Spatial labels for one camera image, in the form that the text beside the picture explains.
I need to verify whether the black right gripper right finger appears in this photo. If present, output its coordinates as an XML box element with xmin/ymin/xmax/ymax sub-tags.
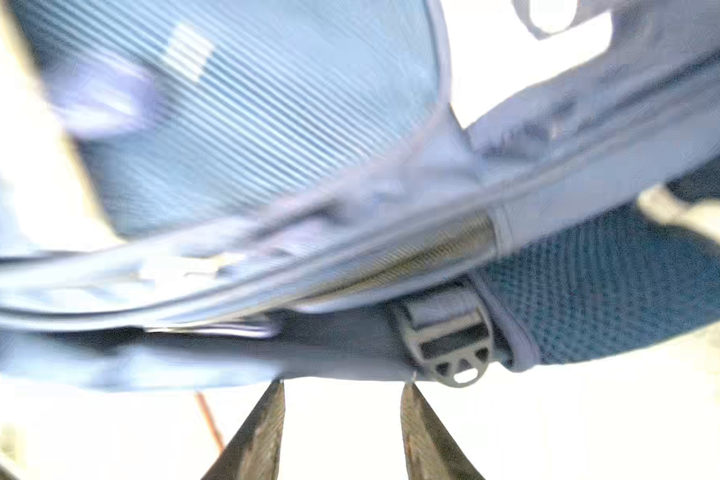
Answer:
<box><xmin>400</xmin><ymin>383</ymin><xmax>484</xmax><ymax>480</ymax></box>

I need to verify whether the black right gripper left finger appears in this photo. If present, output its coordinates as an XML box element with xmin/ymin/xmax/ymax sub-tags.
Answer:
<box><xmin>202</xmin><ymin>380</ymin><xmax>285</xmax><ymax>480</ymax></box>

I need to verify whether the navy blue student backpack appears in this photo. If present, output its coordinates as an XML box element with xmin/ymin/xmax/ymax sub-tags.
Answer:
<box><xmin>0</xmin><ymin>1</ymin><xmax>720</xmax><ymax>391</ymax></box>

